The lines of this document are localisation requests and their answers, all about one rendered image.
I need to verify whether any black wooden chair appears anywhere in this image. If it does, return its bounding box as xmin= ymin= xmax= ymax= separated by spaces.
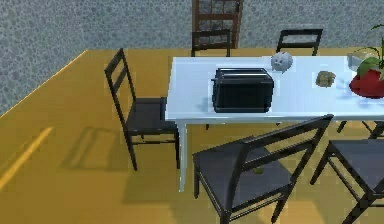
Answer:
xmin=192 ymin=114 xmax=335 ymax=224
xmin=190 ymin=28 xmax=232 ymax=58
xmin=104 ymin=47 xmax=181 ymax=172
xmin=309 ymin=120 xmax=384 ymax=224
xmin=275 ymin=28 xmax=324 ymax=57

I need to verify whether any black toaster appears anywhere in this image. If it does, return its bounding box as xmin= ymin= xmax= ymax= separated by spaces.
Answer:
xmin=210 ymin=67 xmax=275 ymax=114

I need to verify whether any white dining table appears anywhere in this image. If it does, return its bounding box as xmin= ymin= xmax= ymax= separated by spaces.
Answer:
xmin=164 ymin=55 xmax=384 ymax=194

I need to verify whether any brown bread piece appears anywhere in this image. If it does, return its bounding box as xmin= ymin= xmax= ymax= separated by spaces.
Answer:
xmin=315 ymin=70 xmax=337 ymax=88

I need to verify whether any clear glass bowl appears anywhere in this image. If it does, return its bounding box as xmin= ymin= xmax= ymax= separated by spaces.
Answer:
xmin=346 ymin=50 xmax=380 ymax=72

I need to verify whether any red plant pot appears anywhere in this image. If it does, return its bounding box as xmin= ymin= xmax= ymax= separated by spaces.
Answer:
xmin=348 ymin=68 xmax=384 ymax=100

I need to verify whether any green house plant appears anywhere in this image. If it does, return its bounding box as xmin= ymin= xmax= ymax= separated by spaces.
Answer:
xmin=353 ymin=23 xmax=384 ymax=81

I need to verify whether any brown wooden window frame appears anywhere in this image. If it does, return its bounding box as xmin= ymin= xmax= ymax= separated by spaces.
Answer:
xmin=191 ymin=0 xmax=244 ymax=50

